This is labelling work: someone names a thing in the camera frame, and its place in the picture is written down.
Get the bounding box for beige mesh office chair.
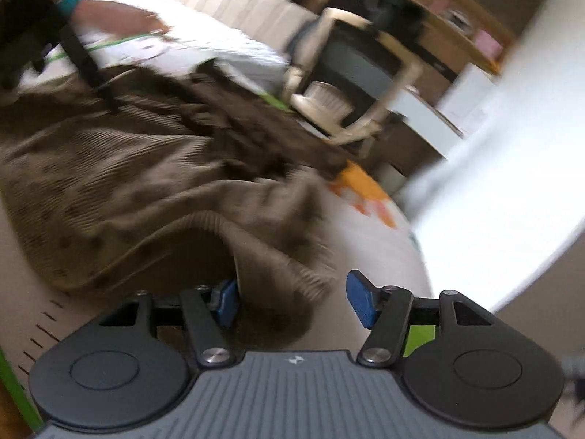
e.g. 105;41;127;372
282;0;431;148

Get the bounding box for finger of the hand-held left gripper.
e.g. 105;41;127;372
58;26;122;116

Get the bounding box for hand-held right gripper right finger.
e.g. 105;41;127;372
346;269;495;367

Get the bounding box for cream padded bed headboard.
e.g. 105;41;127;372
154;0;321;52

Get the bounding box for small pink box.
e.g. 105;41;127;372
474;29;504;59

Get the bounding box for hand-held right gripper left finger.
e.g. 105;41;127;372
101;279;239;369

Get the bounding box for white box on desk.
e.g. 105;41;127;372
434;61;500;139

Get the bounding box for white waste bin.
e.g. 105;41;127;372
377;162;413;198

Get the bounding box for brown corduroy garment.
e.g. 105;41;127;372
0;57;363;349

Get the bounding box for pink cardboard box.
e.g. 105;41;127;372
75;0;171;40

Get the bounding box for white desk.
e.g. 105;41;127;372
388;86;468;158

